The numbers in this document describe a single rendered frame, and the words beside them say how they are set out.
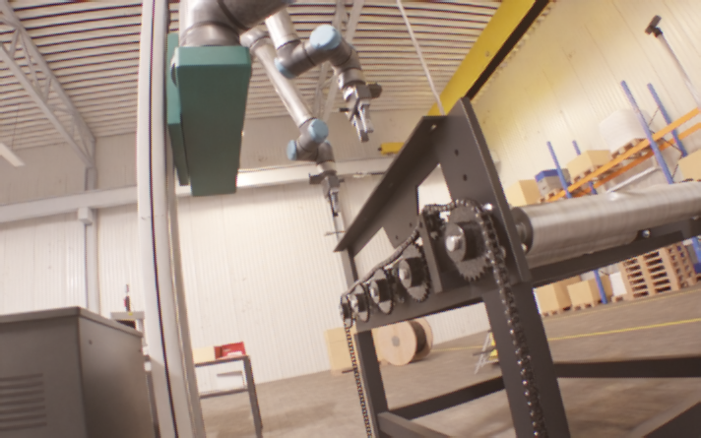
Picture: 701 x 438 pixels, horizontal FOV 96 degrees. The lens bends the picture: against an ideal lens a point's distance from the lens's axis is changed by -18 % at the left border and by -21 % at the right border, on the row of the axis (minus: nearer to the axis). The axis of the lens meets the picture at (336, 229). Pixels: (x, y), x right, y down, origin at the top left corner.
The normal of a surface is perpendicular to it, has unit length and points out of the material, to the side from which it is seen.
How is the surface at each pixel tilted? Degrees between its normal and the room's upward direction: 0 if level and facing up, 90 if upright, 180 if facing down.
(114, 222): 90
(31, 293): 90
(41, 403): 90
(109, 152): 90
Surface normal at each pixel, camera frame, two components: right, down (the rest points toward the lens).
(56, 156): 0.18, -0.32
